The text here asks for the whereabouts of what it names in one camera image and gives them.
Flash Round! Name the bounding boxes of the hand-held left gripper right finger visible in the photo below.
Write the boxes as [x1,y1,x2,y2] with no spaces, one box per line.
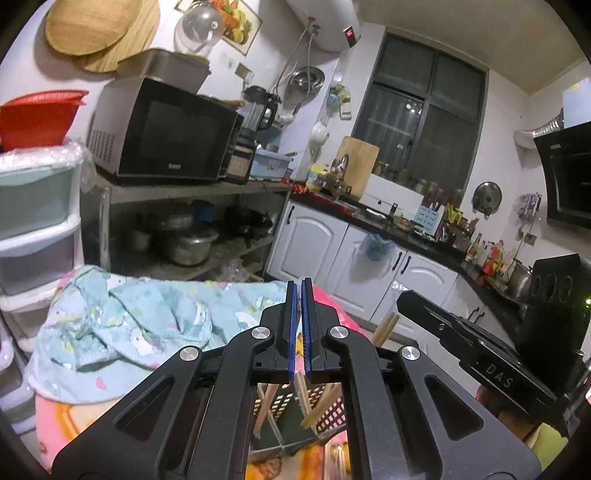
[301,277,542,480]

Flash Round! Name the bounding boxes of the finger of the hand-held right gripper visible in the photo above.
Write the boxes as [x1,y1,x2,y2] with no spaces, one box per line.
[396,289,468,352]

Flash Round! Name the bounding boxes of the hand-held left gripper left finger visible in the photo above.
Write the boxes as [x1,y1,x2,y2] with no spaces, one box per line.
[52,279,300,480]

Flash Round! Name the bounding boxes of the grey-green perforated utensil holder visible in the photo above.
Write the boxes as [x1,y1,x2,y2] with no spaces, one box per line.
[249,339,421,457]

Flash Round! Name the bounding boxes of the hanging kitchen utensils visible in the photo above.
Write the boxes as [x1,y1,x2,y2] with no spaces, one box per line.
[517,194,542,241]

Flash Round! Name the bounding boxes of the silver kettle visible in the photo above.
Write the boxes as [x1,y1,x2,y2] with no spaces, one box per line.
[508,259,534,299]

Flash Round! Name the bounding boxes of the black countertop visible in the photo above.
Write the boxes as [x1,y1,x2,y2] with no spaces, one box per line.
[291,185,532,317]

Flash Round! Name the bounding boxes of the white kitchen cabinets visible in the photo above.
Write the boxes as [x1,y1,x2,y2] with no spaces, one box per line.
[267,198,522,334]

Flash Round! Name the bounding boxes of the blue plastic bag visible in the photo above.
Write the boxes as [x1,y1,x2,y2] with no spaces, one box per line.
[362,232,397,264]

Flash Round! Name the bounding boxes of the row of condiment bottles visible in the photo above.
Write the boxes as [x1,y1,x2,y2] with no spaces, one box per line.
[464,231,519,278]

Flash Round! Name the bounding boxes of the light blue knife block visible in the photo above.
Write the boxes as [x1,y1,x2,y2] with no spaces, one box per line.
[414,205,447,241]

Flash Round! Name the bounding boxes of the black pan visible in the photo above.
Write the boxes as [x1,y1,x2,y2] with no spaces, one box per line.
[226,205,274,239]

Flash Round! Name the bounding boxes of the person's yellow-green clothing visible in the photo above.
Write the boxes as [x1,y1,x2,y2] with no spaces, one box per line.
[526,422,571,468]

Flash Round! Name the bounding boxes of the hanging metal pot lid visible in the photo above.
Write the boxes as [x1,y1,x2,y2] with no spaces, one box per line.
[472,181,503,218]

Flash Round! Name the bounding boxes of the row of glass jars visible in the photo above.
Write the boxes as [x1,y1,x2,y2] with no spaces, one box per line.
[372,159,463,205]

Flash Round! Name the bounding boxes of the silver cooking pot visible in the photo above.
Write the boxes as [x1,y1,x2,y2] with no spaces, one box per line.
[164,228,221,267]

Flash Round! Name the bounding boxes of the black range hood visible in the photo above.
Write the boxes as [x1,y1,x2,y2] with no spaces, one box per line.
[533,122,591,228]

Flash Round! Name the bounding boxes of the light blue printed cloth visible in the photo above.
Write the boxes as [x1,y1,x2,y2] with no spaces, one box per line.
[25,265,296,407]

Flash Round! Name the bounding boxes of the yellow container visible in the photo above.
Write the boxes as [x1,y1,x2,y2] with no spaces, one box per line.
[307,164,330,193]

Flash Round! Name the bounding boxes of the metal faucet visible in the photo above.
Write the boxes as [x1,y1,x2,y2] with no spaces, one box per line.
[325,154,354,199]

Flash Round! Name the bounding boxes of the rectangular wooden cutting board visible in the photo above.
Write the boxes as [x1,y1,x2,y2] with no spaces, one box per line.
[335,136,380,197]

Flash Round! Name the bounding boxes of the blue dish basket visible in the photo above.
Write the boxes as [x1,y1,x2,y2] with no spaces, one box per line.
[254,148,294,180]

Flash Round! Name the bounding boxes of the small brown appliance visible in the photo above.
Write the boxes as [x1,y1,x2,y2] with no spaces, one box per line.
[225,143,256,181]

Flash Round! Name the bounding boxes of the metal shelf rack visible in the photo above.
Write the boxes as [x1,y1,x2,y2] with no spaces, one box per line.
[81,173,296,283]

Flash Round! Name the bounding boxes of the dark framed window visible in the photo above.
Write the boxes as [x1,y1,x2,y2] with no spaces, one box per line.
[351,28,489,195]

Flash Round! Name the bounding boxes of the blender jug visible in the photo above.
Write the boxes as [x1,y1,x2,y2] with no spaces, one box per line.
[240,85,281,144]

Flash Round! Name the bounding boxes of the hanging snack packets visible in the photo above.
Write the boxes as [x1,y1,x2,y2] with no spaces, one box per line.
[329,84,354,122]

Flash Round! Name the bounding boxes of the black microwave oven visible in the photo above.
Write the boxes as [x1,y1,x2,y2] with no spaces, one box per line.
[88,76,245,182]

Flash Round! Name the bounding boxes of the pink cartoon printed blanket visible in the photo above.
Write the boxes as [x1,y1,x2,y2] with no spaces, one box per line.
[34,270,370,480]

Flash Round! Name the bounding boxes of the hanging metal bowl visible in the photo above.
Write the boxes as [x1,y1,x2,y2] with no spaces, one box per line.
[288,66,325,100]

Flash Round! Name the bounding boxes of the metal baking tin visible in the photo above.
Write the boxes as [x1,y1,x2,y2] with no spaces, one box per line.
[115,47,212,96]

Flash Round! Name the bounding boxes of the pastel plastic drawer tower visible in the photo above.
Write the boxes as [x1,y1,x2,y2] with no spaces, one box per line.
[0,143,86,437]

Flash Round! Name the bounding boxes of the white water heater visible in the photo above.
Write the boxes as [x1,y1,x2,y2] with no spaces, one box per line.
[281,0,363,53]

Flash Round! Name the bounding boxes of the glass dome lid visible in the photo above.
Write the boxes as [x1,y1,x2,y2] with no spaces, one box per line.
[174,1,223,56]

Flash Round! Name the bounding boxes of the round wooden board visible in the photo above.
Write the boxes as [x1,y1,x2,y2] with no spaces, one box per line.
[81,0,161,73]

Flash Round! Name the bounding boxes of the red plastic basin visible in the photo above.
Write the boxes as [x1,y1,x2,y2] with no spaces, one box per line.
[0,90,89,153]

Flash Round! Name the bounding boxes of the round bamboo tray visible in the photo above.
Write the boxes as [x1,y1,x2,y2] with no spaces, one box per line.
[45,0,141,57]

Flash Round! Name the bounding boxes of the silver exhaust duct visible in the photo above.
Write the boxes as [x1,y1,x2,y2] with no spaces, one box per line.
[514,115,567,151]

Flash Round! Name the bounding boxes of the fruit wall poster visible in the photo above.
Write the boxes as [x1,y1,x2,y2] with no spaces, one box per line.
[210,0,263,56]

